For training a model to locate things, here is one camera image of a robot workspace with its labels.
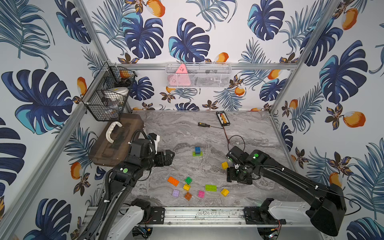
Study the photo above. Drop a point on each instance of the purple square lego brick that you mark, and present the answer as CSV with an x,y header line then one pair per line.
x,y
175,193

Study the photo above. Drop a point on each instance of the yellow lego brick near arm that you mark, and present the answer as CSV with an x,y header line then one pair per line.
x,y
225,165

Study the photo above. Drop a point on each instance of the white object in basket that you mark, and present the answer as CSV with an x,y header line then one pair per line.
x,y
116,93

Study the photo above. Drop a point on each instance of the lime long base lego brick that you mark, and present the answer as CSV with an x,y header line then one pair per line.
x,y
198,155

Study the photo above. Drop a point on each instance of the yellow sloped lego brick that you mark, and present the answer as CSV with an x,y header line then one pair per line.
x,y
186,187

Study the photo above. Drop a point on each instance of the black wire basket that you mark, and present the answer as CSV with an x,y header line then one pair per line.
x,y
102,109

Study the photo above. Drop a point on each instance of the brown translucent tool case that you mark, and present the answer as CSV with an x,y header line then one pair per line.
x,y
112,146

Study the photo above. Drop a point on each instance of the pink square lego brick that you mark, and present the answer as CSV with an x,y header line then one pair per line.
x,y
201,194

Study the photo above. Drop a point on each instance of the black screwdriver bit case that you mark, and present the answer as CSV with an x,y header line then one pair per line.
x,y
223,119

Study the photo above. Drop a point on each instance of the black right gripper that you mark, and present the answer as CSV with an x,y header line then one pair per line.
x,y
230,177

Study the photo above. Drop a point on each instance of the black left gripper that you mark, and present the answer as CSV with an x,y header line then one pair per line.
x,y
162,157

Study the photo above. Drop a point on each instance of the pink triangular object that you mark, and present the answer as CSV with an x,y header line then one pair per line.
x,y
180,77

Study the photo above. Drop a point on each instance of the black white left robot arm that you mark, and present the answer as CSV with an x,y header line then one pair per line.
x,y
119,183

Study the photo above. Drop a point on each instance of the yellow small lego brick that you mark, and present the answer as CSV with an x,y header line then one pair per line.
x,y
225,192

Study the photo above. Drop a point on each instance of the brown square lego brick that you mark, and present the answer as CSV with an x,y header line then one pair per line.
x,y
188,196

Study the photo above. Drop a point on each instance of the orange long lego brick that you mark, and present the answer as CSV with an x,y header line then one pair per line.
x,y
173,181

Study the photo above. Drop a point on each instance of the green square lego brick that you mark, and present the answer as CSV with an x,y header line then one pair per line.
x,y
188,180

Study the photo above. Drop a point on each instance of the black yellow screwdriver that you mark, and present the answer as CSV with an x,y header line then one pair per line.
x,y
204,125

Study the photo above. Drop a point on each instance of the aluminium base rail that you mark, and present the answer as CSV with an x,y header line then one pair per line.
x,y
216,217

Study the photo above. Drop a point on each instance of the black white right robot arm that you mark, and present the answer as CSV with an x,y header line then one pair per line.
x,y
327,203

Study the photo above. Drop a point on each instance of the white wire wall shelf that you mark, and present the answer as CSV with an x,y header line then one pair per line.
x,y
205,75

